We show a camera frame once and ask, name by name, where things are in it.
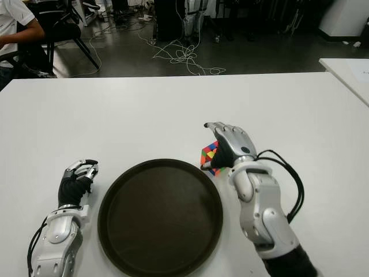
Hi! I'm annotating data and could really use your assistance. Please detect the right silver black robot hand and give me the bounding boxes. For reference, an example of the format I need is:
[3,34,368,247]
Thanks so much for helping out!
[201,121,258,171]

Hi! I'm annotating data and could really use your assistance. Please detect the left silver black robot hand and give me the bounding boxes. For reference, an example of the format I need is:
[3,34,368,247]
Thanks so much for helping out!
[58,158,100,209]

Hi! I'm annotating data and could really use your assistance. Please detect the multicoloured Rubik's cube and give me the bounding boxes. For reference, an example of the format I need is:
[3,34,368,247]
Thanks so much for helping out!
[198,140,228,176]

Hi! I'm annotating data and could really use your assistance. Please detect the dark brown round plate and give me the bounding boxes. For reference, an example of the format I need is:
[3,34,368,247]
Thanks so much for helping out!
[97,158,224,277]

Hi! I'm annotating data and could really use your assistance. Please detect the black equipment racks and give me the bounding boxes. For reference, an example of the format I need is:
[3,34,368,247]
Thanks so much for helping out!
[205,0,319,43]

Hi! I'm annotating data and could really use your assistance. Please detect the white neighbouring table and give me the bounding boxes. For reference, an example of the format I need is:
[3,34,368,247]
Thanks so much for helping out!
[318,58,369,106]

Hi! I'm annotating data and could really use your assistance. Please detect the silver humanoid robot legs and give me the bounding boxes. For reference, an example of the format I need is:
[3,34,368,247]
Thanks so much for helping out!
[183,0,205,38]

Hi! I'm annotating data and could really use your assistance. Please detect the black office chair armrest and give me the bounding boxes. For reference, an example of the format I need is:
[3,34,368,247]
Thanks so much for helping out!
[0,43,57,78]

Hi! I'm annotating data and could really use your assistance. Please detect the folded metal stands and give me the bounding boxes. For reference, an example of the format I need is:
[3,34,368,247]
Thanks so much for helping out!
[283,7,305,36]

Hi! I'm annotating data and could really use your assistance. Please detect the black cabinet on casters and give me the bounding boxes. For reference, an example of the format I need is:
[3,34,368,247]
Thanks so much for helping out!
[154,0,187,41]

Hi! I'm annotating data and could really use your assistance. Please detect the black four-legged chair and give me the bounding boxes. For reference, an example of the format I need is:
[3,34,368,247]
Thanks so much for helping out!
[28,0,101,76]

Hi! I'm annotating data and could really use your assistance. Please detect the white pillar with black base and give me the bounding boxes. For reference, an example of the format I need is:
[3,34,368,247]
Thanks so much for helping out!
[318,0,369,37]

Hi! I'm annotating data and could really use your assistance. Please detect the person in white shirt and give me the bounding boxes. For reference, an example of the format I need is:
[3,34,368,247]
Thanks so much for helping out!
[0,0,46,90]

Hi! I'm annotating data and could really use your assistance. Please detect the left arm black cables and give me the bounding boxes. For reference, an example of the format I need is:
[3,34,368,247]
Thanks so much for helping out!
[27,216,48,274]

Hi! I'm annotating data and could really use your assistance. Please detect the arm black cables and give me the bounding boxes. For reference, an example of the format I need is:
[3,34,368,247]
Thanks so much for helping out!
[27,216,48,274]
[255,149,305,224]

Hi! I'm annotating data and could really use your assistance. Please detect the right arm black cables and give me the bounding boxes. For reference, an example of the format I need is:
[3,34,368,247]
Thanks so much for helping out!
[255,149,305,224]

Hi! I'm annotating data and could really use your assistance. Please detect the tangled white floor cable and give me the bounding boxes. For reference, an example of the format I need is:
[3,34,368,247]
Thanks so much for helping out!
[137,0,227,76]

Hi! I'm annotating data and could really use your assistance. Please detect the white cable by chair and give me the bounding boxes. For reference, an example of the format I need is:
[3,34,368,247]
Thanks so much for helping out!
[69,20,144,78]

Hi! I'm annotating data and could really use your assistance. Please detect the white desk frame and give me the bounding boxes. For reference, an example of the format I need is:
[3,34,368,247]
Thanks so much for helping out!
[75,0,100,27]

